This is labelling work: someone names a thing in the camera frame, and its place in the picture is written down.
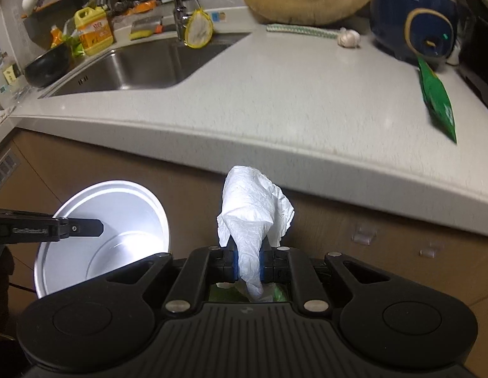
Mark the orange packet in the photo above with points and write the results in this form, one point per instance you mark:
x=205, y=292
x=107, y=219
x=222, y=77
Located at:
x=143, y=6

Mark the steel kitchen faucet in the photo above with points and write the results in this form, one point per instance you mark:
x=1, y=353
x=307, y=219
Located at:
x=181, y=15

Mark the white plastic bag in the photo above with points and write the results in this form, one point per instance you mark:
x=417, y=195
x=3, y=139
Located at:
x=251, y=212

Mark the cabinet vent grille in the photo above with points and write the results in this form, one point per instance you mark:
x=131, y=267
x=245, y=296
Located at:
x=3, y=173

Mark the black pan with chopsticks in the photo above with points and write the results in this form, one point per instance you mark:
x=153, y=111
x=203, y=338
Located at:
x=39, y=27

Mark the green leafy packet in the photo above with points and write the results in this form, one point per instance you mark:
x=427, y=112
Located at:
x=75, y=45

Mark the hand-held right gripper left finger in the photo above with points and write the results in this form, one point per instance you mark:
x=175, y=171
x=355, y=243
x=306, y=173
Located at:
x=232, y=265

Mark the black rice cooker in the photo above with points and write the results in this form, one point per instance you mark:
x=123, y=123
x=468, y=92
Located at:
x=480, y=47

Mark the white paper bowl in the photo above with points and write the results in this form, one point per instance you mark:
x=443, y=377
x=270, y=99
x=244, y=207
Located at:
x=121, y=212

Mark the blue rice cooker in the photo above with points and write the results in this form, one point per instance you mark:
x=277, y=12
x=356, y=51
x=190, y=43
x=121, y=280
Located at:
x=389, y=15

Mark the black bowl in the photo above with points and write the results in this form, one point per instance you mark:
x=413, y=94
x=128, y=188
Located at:
x=47, y=69

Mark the garlic bulb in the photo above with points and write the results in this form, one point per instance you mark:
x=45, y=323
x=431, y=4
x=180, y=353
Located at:
x=348, y=38

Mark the yellow-rimmed hanging scrub pad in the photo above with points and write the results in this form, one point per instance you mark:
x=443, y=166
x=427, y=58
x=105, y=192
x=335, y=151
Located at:
x=199, y=29

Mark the yellow detergent bottle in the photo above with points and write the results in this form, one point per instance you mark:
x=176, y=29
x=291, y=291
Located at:
x=96, y=33

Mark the stainless steel sink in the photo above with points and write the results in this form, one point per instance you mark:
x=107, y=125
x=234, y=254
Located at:
x=141, y=67

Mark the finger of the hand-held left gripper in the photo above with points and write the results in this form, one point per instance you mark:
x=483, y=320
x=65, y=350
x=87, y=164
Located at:
x=86, y=228

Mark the wooden cabinet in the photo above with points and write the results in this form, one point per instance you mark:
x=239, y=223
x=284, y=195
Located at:
x=385, y=244

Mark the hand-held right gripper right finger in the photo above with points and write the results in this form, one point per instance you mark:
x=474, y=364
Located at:
x=265, y=265

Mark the long green snack packet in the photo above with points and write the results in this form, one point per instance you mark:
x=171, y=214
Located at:
x=436, y=98

